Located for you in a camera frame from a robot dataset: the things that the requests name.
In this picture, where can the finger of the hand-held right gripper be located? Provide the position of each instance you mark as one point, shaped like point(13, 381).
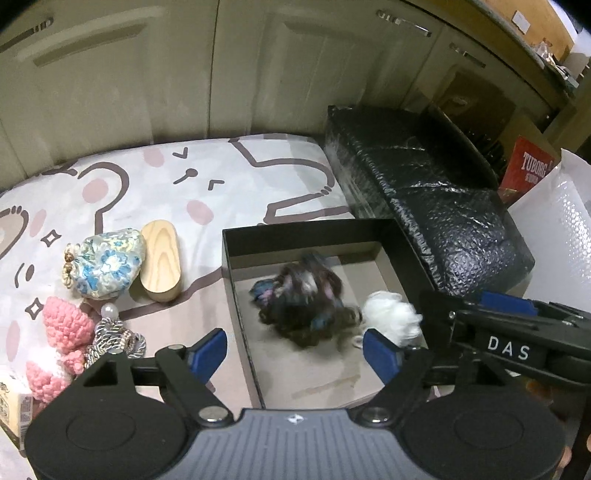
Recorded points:
point(436, 307)
point(505, 303)

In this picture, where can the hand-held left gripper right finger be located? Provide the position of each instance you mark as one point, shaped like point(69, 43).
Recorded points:
point(376, 353)

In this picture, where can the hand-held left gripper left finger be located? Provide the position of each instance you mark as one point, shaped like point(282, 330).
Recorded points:
point(210, 344)

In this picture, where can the white fluffy pompom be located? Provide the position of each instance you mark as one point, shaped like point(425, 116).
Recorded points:
point(390, 316)

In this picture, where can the black cardboard box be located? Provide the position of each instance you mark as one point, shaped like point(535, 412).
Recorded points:
point(277, 360)

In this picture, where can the dark multicoloured scrunchie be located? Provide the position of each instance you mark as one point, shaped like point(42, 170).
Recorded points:
point(300, 300)

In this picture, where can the oval wooden box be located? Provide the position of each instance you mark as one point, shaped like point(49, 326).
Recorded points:
point(159, 258)

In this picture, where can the blue floral fabric pouch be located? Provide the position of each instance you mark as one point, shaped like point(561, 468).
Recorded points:
point(108, 263)

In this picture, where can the pink crochet toy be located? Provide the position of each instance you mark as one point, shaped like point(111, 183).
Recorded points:
point(64, 323)

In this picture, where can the white bubble wrap sheet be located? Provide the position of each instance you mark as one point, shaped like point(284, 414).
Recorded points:
point(563, 230)

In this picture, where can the black bubble-wrapped package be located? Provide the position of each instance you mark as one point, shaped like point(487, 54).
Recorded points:
point(438, 194)

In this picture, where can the red cardboard box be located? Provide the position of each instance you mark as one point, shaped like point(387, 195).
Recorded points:
point(526, 170)

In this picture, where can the cartoon bear printed blanket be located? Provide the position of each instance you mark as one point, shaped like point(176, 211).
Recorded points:
point(138, 184)

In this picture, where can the small printed carton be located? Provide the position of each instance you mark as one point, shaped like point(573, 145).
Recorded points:
point(16, 410)

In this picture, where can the beige cabinet door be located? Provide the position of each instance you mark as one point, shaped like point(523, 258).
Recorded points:
point(115, 106)
point(314, 69)
point(461, 92)

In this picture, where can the grey countertop edge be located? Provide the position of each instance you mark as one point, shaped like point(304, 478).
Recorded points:
point(512, 34)

